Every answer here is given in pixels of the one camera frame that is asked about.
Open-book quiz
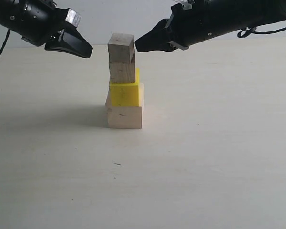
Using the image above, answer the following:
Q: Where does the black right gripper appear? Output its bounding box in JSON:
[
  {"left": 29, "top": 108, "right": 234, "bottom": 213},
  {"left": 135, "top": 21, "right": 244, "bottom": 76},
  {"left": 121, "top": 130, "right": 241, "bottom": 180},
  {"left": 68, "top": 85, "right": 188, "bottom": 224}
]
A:
[{"left": 134, "top": 0, "right": 229, "bottom": 52}]

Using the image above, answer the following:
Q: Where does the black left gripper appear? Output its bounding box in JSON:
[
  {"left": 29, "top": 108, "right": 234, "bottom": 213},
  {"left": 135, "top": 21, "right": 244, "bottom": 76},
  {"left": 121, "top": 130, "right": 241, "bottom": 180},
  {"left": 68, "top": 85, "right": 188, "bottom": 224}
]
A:
[{"left": 20, "top": 0, "right": 93, "bottom": 59}]

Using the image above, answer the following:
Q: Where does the small wooden cube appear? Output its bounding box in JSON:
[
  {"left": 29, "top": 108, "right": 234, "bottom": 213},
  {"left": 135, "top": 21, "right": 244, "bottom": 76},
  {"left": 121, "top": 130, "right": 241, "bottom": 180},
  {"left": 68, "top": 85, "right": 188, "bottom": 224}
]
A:
[{"left": 107, "top": 33, "right": 135, "bottom": 63}]

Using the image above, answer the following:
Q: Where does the medium wooden cube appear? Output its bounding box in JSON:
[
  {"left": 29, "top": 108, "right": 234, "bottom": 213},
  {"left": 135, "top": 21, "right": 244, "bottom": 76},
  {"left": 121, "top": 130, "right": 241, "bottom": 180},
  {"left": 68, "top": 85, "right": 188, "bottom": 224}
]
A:
[{"left": 109, "top": 62, "right": 136, "bottom": 83}]

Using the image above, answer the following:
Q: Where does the yellow cube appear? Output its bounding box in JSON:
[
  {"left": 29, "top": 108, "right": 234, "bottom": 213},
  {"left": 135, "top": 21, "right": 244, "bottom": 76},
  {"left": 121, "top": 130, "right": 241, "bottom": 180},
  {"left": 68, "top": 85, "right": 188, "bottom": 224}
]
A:
[{"left": 109, "top": 68, "right": 141, "bottom": 107}]

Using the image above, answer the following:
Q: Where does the large wooden cube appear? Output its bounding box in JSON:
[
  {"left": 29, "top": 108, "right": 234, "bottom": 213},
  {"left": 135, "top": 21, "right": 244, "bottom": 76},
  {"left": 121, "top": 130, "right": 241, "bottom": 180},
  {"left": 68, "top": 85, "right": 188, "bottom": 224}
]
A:
[{"left": 105, "top": 83, "right": 144, "bottom": 129}]

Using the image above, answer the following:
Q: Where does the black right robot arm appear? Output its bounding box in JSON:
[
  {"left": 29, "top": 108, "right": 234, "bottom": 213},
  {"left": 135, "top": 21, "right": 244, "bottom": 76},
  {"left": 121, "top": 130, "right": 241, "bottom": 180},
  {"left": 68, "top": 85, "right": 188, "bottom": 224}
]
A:
[{"left": 134, "top": 0, "right": 286, "bottom": 52}]

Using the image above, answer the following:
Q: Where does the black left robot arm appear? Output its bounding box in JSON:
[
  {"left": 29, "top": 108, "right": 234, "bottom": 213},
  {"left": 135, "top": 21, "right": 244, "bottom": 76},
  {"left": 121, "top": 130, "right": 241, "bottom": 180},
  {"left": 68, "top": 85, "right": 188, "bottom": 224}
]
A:
[{"left": 0, "top": 0, "right": 93, "bottom": 58}]

